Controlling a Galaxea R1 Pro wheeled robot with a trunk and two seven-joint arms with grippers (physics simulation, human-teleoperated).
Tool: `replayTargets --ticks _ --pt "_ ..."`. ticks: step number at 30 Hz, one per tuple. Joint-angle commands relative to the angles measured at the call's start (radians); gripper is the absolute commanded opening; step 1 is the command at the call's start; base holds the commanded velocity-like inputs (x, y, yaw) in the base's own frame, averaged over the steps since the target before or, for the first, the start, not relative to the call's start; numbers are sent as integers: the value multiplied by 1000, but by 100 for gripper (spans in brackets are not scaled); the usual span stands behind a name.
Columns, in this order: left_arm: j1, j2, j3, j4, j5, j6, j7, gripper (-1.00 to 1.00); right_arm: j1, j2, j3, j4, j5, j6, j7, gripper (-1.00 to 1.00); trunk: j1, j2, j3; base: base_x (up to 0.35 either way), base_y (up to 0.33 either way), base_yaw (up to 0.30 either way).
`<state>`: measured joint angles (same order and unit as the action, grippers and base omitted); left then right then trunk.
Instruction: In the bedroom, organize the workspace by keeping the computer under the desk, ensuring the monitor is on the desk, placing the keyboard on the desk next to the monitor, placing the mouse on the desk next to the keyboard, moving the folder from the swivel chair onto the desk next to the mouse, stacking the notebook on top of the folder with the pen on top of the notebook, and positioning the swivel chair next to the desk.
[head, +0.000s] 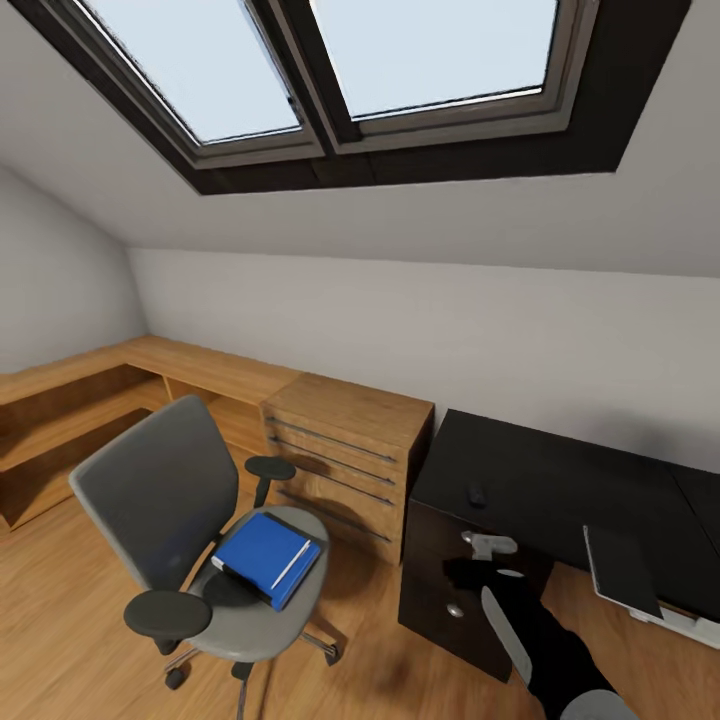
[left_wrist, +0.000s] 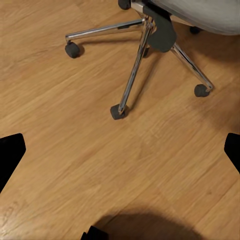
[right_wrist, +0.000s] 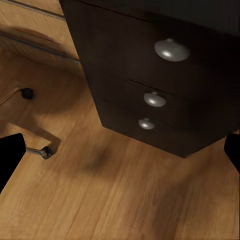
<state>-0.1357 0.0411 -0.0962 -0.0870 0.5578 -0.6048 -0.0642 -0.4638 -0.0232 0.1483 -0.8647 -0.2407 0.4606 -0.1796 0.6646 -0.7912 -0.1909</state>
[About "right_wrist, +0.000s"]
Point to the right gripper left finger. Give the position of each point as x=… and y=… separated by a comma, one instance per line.
x=12, y=149

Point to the cabinet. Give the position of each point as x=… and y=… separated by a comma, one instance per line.
x=170, y=89
x=38, y=30

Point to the swivel chair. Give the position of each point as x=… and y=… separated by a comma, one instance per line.
x=27, y=93

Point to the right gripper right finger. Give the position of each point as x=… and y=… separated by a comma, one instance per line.
x=232, y=149

